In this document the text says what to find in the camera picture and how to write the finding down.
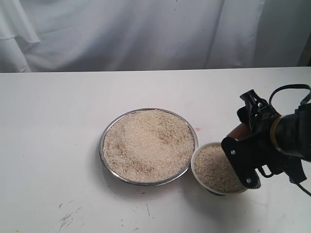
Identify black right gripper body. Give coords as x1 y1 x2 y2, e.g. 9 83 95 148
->
237 89 307 183

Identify brown wooden cup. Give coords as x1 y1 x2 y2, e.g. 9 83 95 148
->
227 123 251 141

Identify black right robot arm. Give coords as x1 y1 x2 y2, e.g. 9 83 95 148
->
221 84 311 189

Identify white ceramic bowl with rice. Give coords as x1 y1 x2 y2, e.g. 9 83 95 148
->
190 142 247 196

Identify steel plate with rice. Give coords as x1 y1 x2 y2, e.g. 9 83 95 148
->
99 108 198 186

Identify white backdrop curtain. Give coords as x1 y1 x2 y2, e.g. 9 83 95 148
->
0 0 311 72

